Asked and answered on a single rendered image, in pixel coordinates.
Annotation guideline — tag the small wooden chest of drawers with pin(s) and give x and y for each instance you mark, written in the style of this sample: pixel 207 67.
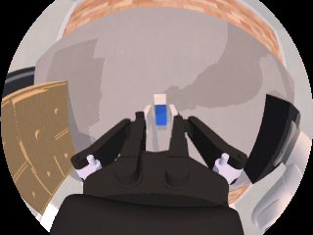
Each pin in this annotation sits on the small wooden chest of drawers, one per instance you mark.
pixel 9 98

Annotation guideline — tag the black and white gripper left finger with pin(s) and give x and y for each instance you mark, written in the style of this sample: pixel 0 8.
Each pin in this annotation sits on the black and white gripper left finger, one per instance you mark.
pixel 107 148

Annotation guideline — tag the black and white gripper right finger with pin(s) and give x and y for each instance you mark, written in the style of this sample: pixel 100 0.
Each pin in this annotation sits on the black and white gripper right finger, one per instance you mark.
pixel 217 154

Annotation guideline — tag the wooden drawer with knob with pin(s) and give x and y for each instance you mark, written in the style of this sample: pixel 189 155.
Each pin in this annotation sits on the wooden drawer with knob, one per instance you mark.
pixel 14 156
pixel 65 154
pixel 49 176
pixel 32 112
pixel 28 185
pixel 58 107

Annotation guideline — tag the white eraser with blue sleeve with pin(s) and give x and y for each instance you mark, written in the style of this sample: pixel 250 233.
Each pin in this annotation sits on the white eraser with blue sleeve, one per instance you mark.
pixel 160 108

